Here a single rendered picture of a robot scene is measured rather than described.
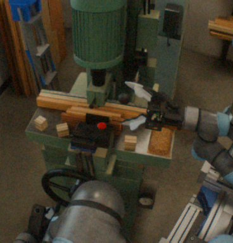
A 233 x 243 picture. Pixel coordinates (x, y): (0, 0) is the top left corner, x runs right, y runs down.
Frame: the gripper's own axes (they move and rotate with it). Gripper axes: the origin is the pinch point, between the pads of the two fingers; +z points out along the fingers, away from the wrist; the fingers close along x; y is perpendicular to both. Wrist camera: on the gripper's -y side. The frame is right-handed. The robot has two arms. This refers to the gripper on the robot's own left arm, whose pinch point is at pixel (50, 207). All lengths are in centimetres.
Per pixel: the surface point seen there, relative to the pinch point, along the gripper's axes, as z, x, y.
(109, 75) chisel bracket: 25, 10, -51
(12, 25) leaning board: 118, -97, -65
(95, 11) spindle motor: -4, 8, -75
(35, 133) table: 13.1, -14.2, -24.3
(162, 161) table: 15.6, 37.4, -24.4
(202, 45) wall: 265, 64, -74
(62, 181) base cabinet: 28.4, -5.2, 3.7
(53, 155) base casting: 19.2, -7.6, -13.4
